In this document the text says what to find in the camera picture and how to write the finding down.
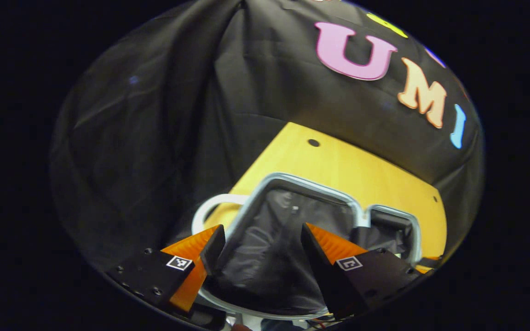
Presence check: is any black backdrop cloth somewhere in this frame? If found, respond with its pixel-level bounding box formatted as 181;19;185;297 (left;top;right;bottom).
49;0;485;276

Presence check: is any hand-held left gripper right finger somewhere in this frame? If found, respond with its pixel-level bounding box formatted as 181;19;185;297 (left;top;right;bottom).
300;223;425;321

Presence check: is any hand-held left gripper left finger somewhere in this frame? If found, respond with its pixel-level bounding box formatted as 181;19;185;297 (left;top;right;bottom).
105;224;227;316

